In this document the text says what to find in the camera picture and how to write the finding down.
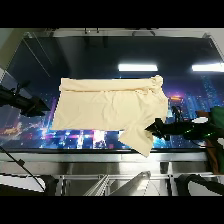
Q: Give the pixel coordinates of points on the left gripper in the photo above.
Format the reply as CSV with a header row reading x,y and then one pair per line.
x,y
33,107

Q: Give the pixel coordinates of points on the cream T-shirt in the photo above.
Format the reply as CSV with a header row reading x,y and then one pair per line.
x,y
106,106

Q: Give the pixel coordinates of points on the green garment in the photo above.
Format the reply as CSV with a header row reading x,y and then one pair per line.
x,y
218,155

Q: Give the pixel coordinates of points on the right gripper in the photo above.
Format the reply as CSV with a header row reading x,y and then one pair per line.
x,y
160,129

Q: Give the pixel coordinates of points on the silver frame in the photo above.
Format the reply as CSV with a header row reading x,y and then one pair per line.
x,y
100,166

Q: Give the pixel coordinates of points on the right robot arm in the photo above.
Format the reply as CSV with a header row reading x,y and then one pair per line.
x,y
190,128

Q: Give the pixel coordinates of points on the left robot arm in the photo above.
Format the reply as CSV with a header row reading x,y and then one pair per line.
x,y
10,97

